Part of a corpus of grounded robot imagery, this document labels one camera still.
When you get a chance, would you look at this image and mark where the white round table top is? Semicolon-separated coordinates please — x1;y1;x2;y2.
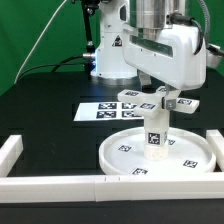
99;127;216;176

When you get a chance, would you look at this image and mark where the black camera stand pole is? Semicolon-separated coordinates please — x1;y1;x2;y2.
79;0;101;76

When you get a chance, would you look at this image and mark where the white cable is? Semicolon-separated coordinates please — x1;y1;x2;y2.
13;0;69;85

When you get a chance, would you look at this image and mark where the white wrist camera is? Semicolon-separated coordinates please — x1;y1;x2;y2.
207;44;224;69

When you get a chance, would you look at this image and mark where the white right fence bar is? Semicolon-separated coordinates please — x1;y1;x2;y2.
206;129;224;172

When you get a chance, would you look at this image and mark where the white front fence bar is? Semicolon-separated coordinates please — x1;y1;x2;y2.
0;172;224;203

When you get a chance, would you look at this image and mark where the white left fence bar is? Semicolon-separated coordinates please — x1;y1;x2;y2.
0;135;23;178

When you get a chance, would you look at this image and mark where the black cable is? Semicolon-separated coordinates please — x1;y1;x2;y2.
14;54;91;84

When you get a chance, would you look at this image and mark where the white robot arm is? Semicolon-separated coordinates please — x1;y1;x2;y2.
90;0;206;110

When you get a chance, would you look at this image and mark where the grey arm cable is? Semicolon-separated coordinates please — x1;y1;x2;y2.
191;0;224;58

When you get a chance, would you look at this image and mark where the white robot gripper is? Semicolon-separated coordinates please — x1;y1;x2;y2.
122;24;206;110

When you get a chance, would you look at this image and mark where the white cross-shaped table base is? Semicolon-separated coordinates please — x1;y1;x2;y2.
118;86;200;118

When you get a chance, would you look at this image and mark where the white fence bar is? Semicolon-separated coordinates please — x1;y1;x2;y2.
206;129;224;172
0;135;23;178
0;172;224;203

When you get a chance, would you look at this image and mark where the white marker sheet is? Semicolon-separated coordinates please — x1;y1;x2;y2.
74;102;141;121

